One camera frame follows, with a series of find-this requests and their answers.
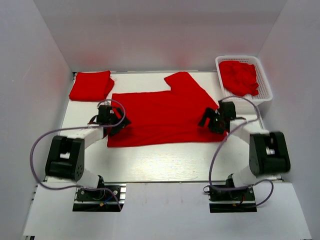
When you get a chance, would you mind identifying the red shirts pile in basket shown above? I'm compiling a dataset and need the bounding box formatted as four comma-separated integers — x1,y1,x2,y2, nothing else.
218,60,259,97

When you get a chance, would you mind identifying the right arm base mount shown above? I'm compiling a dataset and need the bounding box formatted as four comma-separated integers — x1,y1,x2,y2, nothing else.
203,185,257,214

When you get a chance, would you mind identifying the folded red t shirt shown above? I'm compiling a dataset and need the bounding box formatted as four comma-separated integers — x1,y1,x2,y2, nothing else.
69,70,115,102

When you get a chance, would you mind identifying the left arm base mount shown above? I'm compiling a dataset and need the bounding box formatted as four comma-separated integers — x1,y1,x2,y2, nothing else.
72,183,127,213

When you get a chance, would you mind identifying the white plastic basket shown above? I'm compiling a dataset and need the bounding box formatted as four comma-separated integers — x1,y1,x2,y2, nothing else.
215,55,273,106

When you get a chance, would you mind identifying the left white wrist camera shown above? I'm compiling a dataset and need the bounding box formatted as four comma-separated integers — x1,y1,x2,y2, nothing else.
97,99,112,107

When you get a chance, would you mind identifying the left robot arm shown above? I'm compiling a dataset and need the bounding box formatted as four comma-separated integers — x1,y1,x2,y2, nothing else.
45,104,131,200

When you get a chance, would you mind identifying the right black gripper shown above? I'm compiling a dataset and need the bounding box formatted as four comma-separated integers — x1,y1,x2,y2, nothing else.
198,107,226,136

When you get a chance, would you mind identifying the red t shirt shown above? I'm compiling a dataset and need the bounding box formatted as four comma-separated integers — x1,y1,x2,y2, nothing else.
69,70,115,102
107,71,227,148

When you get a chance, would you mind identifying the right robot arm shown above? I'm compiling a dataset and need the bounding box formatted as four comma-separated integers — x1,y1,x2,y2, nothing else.
198,97,291,200

